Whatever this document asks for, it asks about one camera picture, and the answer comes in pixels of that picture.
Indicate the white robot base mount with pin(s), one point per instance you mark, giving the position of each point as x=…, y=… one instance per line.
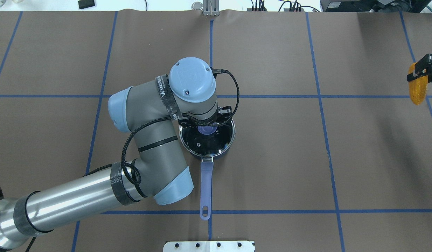
x=210, y=246

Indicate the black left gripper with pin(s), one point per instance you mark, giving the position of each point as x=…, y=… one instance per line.
x=185, y=122

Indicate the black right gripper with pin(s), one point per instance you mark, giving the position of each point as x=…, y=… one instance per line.
x=427, y=65

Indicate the black small box on desk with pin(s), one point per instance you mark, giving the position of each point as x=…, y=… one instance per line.
x=83, y=4

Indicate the yellow toy corn cob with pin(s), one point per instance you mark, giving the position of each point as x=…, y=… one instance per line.
x=417, y=86

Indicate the dark blue saucepan purple handle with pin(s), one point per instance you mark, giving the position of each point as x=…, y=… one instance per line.
x=206, y=171

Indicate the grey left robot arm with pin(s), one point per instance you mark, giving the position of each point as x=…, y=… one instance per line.
x=151, y=163

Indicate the glass pot lid purple knob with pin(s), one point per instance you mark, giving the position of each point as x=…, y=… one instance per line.
x=206, y=141

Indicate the aluminium frame post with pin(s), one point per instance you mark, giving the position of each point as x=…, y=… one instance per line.
x=211, y=8

